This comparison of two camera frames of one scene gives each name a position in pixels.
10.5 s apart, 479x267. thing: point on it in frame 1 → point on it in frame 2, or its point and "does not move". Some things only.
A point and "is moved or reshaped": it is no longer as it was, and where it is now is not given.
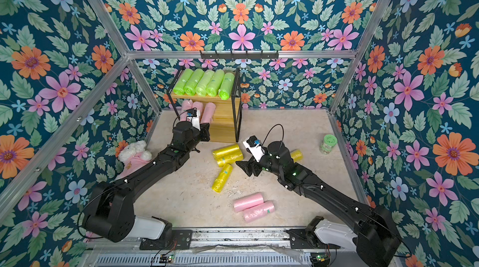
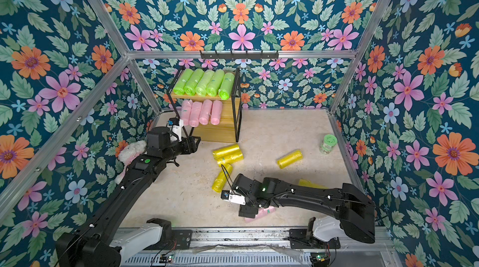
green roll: [212, 89] does not move
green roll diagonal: [224, 92] does not move
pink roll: [186, 105] does not move
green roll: [201, 88] does not move
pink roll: [244, 203] is moved or reshaped
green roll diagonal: [182, 81] does not move
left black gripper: [203, 132] → [193, 147]
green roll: [191, 85] does not move
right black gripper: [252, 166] → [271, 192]
